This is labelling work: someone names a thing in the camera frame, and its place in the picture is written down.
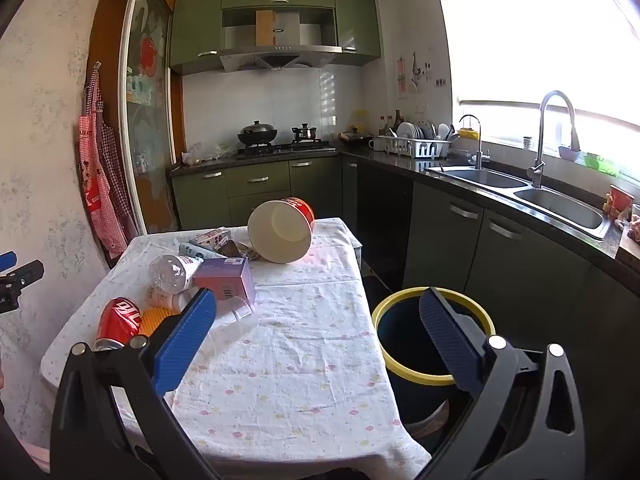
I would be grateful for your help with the red noodle cup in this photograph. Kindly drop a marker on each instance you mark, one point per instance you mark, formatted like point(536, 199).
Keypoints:
point(621, 199)

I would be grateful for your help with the green plastic container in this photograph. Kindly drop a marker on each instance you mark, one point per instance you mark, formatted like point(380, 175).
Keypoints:
point(600, 164)

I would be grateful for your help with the clear plastic cup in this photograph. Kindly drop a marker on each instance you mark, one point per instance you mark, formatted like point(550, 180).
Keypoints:
point(232, 317)

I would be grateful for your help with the green wall cabinets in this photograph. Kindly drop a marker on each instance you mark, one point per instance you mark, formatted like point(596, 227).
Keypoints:
point(195, 25)

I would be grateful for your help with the red white paper bucket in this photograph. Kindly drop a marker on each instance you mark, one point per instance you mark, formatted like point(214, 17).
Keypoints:
point(285, 240)

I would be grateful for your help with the yellow oil bottle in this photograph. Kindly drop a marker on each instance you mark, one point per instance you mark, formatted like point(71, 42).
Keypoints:
point(359, 121)

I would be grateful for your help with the white floral tablecloth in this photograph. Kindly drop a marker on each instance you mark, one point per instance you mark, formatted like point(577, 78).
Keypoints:
point(300, 335)

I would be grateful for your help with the dark side base cabinets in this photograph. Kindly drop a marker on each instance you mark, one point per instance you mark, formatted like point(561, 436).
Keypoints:
point(525, 270)

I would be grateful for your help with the brown plastic tray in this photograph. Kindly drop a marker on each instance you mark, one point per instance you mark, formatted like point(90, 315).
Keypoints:
point(232, 249)

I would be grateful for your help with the clear plastic bags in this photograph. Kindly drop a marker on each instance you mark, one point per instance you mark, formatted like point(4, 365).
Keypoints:
point(205, 152)

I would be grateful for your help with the steel range hood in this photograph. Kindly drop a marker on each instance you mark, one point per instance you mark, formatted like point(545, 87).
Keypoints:
point(280, 52)

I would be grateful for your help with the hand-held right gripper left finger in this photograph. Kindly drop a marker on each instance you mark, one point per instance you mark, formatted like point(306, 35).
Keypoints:
point(185, 340)

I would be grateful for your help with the purple bowl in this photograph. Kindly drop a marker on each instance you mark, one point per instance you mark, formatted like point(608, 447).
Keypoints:
point(569, 153)

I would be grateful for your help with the red white carton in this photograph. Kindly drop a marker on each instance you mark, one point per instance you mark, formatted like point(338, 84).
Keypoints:
point(210, 239)

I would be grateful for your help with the dark sauce bottles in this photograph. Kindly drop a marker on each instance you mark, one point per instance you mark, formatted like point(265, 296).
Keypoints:
point(392, 122)

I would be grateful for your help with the yellow rimmed dark trash bin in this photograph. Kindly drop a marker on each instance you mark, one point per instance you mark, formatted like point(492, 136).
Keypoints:
point(400, 395)

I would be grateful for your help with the dark frying pan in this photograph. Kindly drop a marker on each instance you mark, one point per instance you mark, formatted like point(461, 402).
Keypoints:
point(356, 136)

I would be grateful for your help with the purple cardboard box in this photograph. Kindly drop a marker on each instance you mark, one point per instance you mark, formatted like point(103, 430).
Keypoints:
point(225, 277)

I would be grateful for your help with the frosted glass sliding door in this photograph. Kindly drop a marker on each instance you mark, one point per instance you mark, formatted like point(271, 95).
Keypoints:
point(150, 135)

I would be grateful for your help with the tall chrome faucet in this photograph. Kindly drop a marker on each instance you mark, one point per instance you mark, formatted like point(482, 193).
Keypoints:
point(537, 170)

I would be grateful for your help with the red checked apron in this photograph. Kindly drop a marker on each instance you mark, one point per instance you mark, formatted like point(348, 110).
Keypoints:
point(97, 185)

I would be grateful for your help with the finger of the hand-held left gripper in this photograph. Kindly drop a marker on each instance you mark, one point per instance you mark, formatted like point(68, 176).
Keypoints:
point(22, 272)

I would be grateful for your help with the bright window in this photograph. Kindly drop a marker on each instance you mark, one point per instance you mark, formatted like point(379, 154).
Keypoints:
point(540, 35)

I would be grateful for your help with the blue white squeeze tube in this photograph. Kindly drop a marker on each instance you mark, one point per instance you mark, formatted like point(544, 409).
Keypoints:
point(192, 251)

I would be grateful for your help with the black gas stove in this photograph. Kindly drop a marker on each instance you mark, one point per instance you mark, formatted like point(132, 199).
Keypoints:
point(285, 148)

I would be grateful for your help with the black wok with lid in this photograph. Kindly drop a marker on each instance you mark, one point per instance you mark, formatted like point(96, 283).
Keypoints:
point(257, 134)

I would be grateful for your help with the yellow soap holder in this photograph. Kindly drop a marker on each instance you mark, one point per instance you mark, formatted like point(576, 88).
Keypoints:
point(469, 134)

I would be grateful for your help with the steel double sink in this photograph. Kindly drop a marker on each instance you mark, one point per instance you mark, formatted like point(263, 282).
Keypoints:
point(565, 205)

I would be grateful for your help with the pink wall hanging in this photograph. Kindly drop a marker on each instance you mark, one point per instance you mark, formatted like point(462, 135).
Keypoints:
point(401, 77)

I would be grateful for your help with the pink garment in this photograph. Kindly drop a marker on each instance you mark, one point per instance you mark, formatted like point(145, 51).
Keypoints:
point(35, 455)

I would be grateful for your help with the small chrome faucet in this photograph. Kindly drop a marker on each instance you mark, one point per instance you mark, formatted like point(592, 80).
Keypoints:
point(478, 155)

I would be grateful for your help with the white dish rack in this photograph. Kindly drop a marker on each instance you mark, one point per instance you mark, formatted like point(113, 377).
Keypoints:
point(415, 147)

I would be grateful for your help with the white mug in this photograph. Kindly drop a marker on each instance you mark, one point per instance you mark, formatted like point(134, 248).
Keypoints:
point(377, 144)

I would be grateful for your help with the green base cabinets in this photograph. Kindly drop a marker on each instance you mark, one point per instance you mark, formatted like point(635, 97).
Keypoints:
point(260, 185)

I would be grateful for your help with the black burner grate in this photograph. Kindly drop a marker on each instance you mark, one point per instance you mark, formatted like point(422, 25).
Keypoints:
point(305, 134)

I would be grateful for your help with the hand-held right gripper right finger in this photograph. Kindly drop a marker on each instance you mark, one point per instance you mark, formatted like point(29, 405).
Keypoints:
point(450, 340)

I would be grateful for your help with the red soda can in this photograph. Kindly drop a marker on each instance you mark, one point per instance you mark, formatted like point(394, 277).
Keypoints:
point(117, 320)

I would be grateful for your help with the orange snack packet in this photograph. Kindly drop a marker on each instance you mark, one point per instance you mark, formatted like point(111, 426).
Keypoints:
point(155, 321)

